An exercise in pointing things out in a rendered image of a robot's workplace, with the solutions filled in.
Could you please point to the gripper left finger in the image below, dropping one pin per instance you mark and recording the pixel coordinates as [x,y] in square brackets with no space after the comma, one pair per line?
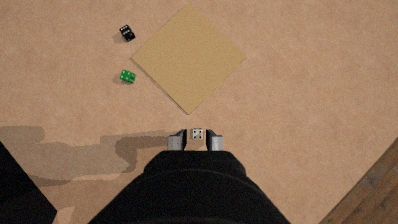
[178,141]

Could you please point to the white die with black pips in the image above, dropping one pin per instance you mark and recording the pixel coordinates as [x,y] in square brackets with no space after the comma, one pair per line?
[197,134]

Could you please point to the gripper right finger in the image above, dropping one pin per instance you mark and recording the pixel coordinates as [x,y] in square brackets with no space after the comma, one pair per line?
[213,142]

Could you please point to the green die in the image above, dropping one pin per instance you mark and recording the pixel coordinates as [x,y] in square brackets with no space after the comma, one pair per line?
[127,76]

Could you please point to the tan square mat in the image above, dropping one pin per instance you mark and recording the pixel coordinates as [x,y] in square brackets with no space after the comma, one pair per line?
[188,57]

